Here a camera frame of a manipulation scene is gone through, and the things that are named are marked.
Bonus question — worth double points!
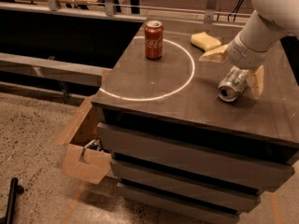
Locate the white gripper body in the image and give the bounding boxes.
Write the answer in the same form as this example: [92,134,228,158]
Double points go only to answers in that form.
[227,32,274,69]

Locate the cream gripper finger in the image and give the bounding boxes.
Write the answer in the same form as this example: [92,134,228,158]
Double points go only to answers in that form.
[246,65,263,98]
[199,45,228,63]

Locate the white green 7up can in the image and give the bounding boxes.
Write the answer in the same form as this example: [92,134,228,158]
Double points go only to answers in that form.
[218,66,249,103]

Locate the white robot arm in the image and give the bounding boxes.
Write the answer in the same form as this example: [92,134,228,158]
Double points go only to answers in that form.
[200,0,299,103]

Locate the red coca-cola can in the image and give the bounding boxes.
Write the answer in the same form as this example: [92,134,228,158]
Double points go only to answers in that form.
[145,21,164,60]

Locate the yellow sponge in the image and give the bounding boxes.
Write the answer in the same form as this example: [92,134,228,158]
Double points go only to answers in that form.
[191,32,221,51]

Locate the grey drawer cabinet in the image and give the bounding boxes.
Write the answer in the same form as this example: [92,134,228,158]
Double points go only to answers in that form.
[93,21,299,224]

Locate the open cardboard box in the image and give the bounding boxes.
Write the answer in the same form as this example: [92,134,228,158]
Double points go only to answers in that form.
[53,95,111,184]

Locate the black metal bar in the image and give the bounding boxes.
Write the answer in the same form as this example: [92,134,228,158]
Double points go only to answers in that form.
[0,177,24,224]

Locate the black hanging cables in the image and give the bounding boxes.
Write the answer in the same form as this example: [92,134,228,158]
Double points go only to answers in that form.
[226,0,250,22]

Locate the metal railing frame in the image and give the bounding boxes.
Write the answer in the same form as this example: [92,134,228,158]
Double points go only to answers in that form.
[0,0,253,26]

